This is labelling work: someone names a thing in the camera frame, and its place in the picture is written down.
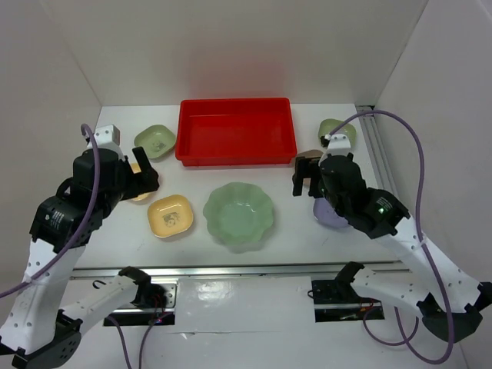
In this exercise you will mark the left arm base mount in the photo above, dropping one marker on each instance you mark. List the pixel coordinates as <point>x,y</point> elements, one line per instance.
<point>161,309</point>

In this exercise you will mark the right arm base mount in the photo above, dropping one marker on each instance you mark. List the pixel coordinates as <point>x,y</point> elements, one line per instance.
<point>336,302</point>

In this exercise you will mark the brown square plate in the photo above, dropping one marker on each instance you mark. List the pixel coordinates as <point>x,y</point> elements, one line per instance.
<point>309,153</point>

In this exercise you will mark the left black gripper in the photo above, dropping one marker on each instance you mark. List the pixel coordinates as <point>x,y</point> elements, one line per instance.
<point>141,182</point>

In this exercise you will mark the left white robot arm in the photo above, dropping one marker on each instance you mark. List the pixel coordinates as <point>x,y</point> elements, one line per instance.
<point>41,333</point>

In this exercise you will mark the red plastic bin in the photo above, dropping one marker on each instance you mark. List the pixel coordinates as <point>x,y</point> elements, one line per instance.
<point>235,131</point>

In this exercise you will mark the yellow square plate front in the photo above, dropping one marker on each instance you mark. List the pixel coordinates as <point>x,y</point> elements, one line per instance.
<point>170,216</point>

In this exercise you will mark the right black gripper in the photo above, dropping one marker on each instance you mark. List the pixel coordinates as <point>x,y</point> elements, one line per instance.
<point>310,169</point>

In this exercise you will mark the aluminium rail front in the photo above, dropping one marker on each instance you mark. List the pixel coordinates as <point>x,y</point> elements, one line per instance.
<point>234,271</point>

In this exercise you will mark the green square plate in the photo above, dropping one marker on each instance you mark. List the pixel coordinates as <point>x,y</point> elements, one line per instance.
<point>328,125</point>
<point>156,140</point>

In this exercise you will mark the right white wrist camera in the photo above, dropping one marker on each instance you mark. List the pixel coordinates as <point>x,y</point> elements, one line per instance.
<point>337,144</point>

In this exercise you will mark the purple square plate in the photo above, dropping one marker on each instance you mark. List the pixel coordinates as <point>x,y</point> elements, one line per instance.
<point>326,216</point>

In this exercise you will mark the large green scalloped bowl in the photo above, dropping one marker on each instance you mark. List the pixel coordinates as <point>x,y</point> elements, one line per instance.
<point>239,216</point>

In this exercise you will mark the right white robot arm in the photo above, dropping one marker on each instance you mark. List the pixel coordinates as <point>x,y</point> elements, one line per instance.
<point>447,300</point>

